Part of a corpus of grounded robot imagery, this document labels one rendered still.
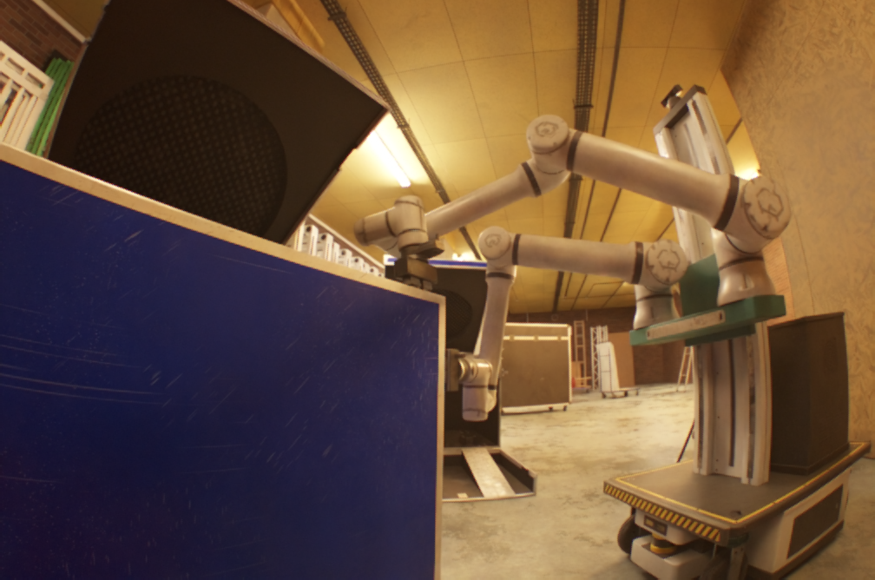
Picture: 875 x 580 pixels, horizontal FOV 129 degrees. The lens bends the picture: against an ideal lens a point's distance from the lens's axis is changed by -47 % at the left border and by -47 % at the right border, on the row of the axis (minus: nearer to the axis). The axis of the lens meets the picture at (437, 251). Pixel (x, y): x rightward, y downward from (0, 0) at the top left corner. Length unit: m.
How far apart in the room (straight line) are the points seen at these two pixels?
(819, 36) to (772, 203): 1.98
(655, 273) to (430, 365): 0.79
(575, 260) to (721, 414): 0.81
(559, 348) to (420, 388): 6.63
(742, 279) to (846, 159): 1.70
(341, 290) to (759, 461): 1.31
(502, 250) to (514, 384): 5.73
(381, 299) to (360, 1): 2.55
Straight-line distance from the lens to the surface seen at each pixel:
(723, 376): 1.54
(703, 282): 1.49
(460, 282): 3.38
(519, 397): 7.03
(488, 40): 3.28
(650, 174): 1.02
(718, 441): 1.59
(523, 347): 7.08
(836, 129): 2.79
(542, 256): 1.35
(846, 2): 2.72
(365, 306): 0.78
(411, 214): 1.09
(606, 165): 1.03
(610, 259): 1.35
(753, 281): 1.16
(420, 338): 0.90
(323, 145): 1.46
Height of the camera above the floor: 0.76
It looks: 18 degrees up
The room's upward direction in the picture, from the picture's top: 1 degrees clockwise
